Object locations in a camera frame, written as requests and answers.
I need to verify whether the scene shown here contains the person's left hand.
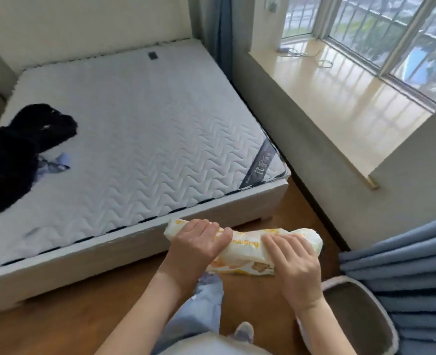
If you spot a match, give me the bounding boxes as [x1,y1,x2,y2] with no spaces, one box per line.
[160,218,233,289]

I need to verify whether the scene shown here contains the person's right hand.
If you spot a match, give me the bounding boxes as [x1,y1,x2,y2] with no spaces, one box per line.
[261,232,324,313]

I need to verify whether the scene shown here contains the white oval litter box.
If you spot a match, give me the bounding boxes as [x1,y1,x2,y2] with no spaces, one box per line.
[297,276,400,355]

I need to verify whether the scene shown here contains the white printed cat litter bag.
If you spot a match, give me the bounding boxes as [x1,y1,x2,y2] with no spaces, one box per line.
[164,217,323,277]

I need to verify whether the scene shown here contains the grey cat litter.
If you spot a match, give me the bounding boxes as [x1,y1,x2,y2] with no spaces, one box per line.
[323,288,390,355]

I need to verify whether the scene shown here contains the person's left forearm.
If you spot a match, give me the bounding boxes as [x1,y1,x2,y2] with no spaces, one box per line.
[94,271,196,355]

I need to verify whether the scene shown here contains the person's blue jeans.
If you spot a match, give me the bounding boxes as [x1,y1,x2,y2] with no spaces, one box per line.
[151,273,255,355]

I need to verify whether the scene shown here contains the person's grey right shoe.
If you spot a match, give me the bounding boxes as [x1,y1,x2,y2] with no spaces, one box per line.
[234,321,255,344]

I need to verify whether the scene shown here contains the light blue shirt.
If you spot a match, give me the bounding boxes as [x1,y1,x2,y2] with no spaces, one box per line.
[35,152,71,180]

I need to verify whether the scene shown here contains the cream stone windowsill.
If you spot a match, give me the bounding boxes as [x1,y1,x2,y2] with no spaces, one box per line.
[249,36,435,190]

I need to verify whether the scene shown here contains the black backpack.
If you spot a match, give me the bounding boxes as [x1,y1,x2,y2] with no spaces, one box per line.
[7,103,78,154]

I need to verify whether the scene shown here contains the black jacket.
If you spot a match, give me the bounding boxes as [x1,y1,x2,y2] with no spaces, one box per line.
[0,125,38,215]

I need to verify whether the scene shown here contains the dark blue curtain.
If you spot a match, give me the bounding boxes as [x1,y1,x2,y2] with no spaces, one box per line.
[199,0,233,84]

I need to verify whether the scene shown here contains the white framed window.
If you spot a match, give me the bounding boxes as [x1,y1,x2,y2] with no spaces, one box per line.
[281,0,436,113]

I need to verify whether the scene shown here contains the dark wall baseboard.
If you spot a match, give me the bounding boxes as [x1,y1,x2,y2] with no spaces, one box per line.
[288,170,352,252]

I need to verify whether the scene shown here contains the white bed frame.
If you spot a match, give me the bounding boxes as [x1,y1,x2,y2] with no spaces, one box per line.
[0,0,289,313]

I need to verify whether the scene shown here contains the thin white cable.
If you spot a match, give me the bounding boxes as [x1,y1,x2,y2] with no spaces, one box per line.
[277,44,333,70]

